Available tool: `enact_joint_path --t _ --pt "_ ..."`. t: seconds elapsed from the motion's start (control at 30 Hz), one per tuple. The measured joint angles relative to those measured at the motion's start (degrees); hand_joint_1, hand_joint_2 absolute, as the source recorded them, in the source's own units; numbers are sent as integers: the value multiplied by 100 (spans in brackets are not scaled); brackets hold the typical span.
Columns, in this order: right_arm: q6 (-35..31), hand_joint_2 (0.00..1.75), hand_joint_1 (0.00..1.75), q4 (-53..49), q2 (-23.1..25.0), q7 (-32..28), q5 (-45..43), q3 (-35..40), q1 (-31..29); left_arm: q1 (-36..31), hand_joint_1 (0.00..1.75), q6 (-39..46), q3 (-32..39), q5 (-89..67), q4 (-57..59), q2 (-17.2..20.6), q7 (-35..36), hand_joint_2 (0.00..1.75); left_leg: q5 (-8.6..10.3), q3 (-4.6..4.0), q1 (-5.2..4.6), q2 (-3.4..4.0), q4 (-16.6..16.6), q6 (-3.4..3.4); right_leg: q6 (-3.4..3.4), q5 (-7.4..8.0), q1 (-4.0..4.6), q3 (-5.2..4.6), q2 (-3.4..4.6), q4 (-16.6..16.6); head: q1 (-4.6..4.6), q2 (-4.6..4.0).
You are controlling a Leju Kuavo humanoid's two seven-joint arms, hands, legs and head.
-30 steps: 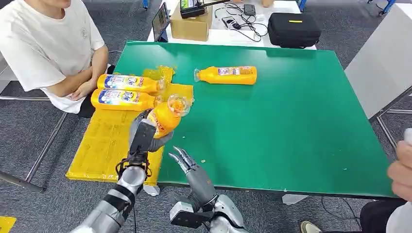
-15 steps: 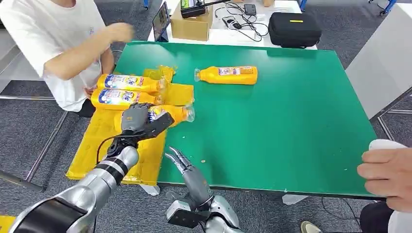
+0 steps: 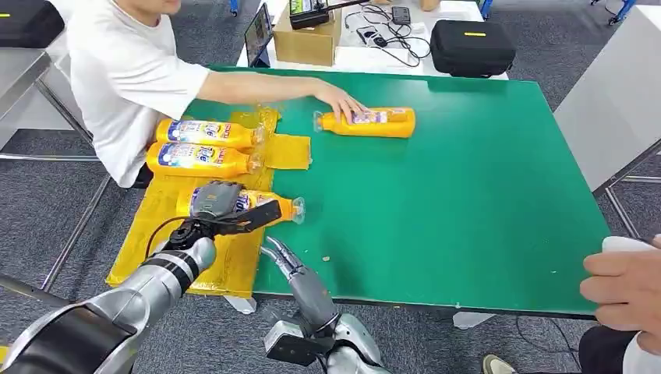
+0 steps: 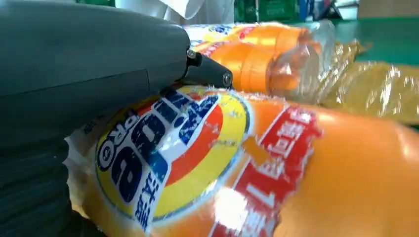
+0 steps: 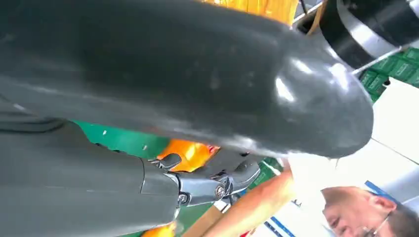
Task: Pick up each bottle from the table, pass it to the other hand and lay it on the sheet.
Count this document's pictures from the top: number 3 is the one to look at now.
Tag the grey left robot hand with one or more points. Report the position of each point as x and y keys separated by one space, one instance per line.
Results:
x=217 y=198

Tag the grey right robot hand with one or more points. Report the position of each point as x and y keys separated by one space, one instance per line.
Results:
x=312 y=299

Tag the orange drink bottle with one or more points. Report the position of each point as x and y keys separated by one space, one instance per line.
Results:
x=206 y=133
x=201 y=161
x=286 y=206
x=397 y=126

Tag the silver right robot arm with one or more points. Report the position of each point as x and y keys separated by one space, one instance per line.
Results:
x=356 y=346

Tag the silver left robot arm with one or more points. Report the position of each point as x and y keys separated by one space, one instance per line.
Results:
x=129 y=299

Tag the yellow plastic sheet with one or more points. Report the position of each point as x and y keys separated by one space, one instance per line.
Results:
x=227 y=263

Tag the white table foot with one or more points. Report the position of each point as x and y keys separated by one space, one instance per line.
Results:
x=242 y=304
x=472 y=320

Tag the seated person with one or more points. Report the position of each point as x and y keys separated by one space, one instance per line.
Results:
x=124 y=88

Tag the green table mat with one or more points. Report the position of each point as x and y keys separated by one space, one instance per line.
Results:
x=439 y=206

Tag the seated person's left hand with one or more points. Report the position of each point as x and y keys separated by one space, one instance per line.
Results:
x=341 y=100

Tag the black tablet on stand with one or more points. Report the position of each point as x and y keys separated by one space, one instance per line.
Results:
x=257 y=31

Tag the brown cardboard box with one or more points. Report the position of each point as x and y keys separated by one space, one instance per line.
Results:
x=307 y=45

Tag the white table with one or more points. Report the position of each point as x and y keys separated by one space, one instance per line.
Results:
x=361 y=61

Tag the black device with screen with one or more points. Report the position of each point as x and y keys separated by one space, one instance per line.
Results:
x=307 y=11

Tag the black case with yellow mark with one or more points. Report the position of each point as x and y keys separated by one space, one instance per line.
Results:
x=28 y=23

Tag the small black adapter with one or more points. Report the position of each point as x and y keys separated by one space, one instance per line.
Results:
x=400 y=14

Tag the yellow floor marker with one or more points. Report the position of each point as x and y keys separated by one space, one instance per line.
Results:
x=3 y=353

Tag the large black carry case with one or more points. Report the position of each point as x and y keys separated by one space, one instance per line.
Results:
x=472 y=49

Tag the standing person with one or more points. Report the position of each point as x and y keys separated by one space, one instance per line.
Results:
x=604 y=353

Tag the standing person's hand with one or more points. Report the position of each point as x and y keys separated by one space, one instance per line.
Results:
x=625 y=289

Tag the small white object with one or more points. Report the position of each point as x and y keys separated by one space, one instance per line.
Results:
x=622 y=244

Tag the grey table with metal legs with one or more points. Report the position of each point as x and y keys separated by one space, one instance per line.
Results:
x=604 y=103

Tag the blue chair base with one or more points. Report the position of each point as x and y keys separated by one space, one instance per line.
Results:
x=622 y=10

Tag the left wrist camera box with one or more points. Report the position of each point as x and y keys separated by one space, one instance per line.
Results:
x=255 y=217

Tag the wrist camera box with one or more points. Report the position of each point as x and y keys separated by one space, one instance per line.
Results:
x=255 y=217
x=289 y=343

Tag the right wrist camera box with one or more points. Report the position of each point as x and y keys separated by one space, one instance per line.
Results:
x=289 y=343

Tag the steel bench with frame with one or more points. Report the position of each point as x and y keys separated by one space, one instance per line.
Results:
x=20 y=72

